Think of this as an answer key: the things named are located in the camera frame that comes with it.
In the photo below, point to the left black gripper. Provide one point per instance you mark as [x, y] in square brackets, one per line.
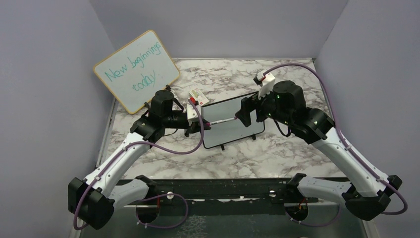
[194, 127]

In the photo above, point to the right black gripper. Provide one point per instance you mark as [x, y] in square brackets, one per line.
[252, 102]

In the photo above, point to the magenta capped whiteboard marker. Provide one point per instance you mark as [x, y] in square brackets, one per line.
[220, 121]

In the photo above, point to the black-framed whiteboard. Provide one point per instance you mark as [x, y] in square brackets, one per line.
[227, 132]

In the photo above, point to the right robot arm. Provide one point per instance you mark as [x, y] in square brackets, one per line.
[366, 194]

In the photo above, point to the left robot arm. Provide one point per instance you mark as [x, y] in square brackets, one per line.
[131, 154]

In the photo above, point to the wood-framed whiteboard with writing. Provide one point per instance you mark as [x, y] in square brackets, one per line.
[137, 70]

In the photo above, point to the small green white box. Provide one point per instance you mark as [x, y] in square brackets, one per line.
[199, 96]

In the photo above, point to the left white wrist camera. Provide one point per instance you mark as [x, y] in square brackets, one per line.
[193, 111]

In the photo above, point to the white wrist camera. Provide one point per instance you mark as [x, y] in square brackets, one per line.
[266, 81]
[193, 111]

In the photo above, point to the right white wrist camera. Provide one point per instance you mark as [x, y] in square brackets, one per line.
[266, 81]

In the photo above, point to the black metal base rail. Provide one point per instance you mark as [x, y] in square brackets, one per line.
[209, 196]

